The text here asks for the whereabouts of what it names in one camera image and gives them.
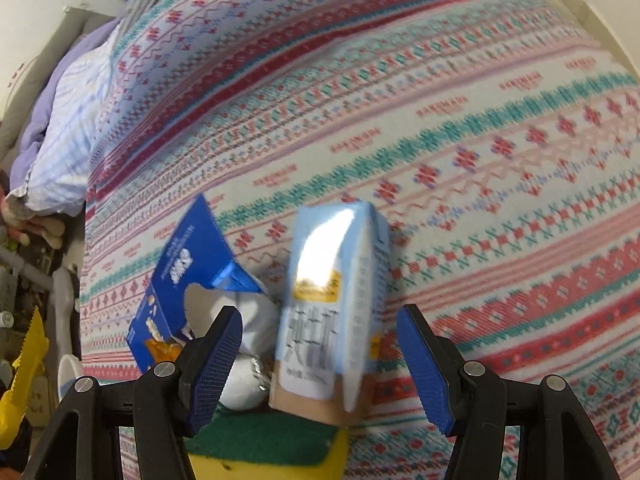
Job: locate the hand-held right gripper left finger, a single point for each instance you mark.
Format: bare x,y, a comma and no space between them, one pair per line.
215,365

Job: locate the yellow green sponge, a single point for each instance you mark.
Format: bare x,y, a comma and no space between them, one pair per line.
280,440

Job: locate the pink plush toy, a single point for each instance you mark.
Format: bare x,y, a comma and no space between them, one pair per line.
35,227

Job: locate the yellow plastic toy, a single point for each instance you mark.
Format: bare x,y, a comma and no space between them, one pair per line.
25,375

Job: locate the blue snack box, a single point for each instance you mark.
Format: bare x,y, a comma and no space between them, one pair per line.
170,270

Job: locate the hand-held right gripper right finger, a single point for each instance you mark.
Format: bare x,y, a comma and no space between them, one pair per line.
425,370

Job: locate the blue plaid duvet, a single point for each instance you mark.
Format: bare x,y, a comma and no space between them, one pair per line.
65,135

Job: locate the grey headboard cushion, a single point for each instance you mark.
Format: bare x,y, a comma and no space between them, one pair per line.
30,95

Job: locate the light blue milk carton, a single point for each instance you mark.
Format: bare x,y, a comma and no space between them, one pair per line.
320,310

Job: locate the white paper ball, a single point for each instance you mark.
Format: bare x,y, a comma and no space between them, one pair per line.
260,320

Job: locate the white plastic bin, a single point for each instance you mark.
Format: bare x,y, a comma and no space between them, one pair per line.
67,375

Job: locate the patterned striped blanket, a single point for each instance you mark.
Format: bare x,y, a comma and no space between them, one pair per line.
450,160

